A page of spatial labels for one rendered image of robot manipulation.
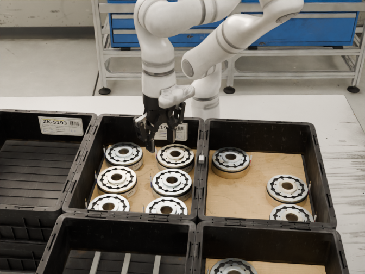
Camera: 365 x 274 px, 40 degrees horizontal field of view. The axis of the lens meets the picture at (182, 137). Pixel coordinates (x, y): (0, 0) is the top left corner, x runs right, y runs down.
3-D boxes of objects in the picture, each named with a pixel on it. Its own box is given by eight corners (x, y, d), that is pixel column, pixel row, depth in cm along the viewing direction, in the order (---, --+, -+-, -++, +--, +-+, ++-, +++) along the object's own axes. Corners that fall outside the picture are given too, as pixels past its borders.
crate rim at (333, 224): (337, 236, 107) (339, 228, 105) (196, 228, 109) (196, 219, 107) (312, 129, 139) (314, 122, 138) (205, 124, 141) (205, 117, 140)
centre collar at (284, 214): (304, 226, 115) (304, 224, 115) (282, 226, 115) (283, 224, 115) (300, 211, 119) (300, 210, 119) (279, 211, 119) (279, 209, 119)
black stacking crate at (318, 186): (328, 265, 113) (337, 229, 106) (196, 257, 115) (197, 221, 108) (307, 156, 145) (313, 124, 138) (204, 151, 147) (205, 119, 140)
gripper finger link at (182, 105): (183, 102, 115) (177, 125, 117) (188, 101, 116) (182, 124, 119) (175, 97, 117) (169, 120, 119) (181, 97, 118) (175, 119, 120)
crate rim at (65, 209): (99, 119, 143) (99, 112, 142) (204, 124, 141) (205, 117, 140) (61, 219, 111) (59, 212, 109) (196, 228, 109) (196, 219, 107)
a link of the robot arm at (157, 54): (132, 62, 109) (151, 79, 103) (127, -7, 100) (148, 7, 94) (160, 54, 112) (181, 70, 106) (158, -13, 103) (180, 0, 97)
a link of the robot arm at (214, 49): (214, 23, 129) (241, 12, 133) (173, 60, 153) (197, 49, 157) (231, 55, 129) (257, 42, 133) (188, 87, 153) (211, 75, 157)
